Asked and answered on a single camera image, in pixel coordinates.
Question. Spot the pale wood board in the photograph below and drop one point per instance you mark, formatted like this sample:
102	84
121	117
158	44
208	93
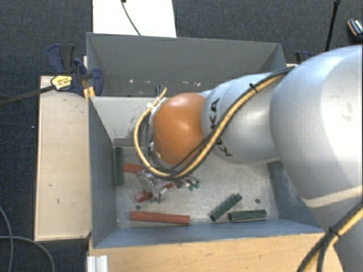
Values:
62	163

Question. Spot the long red-brown flat block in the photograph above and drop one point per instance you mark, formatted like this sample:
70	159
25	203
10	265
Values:
158	217

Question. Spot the short red-brown block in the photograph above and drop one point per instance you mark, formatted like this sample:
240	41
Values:
142	197

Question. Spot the grey metal bin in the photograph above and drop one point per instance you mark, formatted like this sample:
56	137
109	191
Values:
181	64

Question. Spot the dark green flat block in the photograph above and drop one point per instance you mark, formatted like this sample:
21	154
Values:
119	166
246	215
226	207

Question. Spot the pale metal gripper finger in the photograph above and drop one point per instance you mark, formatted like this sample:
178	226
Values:
145	182
158	193

